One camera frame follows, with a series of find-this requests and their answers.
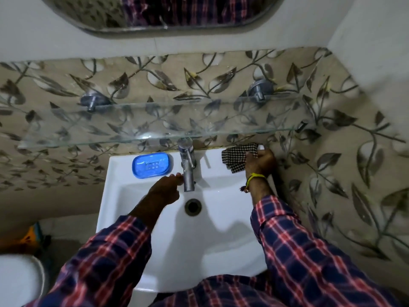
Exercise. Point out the person's right forearm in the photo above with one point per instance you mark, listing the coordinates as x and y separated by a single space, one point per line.
306 249

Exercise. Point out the plaid shirt torso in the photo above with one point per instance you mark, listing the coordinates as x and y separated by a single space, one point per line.
220 292

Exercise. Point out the person's right hand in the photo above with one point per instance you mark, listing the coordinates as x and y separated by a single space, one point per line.
260 164

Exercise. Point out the yellow thread wristband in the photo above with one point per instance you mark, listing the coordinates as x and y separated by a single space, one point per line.
254 179

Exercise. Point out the chrome shelf bracket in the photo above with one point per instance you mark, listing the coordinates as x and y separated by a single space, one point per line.
260 90
92 101

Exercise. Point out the person's left hand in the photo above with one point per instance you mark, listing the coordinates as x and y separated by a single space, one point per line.
164 190

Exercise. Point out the chrome sink drain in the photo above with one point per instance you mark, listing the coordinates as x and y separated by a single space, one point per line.
193 207

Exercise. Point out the metal framed wall mirror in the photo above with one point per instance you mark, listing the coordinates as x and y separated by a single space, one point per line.
159 12

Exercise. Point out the clear glass wall shelf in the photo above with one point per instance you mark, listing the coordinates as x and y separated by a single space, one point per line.
159 124

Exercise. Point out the blue plastic soap dish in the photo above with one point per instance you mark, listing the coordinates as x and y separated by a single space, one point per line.
150 165

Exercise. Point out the black white checkered cloth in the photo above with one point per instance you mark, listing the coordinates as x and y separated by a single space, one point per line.
239 157

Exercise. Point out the chrome basin tap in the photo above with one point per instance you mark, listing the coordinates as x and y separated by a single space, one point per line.
187 164

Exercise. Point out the person's left forearm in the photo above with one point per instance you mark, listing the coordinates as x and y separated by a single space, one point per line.
105 255

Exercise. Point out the orange plastic item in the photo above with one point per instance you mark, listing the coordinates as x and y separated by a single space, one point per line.
30 236

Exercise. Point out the person's left fingers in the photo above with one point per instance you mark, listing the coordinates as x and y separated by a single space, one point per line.
174 179

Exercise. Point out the person's right fingers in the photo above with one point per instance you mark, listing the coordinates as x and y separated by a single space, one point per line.
260 154

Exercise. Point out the white ceramic wash basin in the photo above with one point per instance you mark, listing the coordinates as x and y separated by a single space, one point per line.
188 226

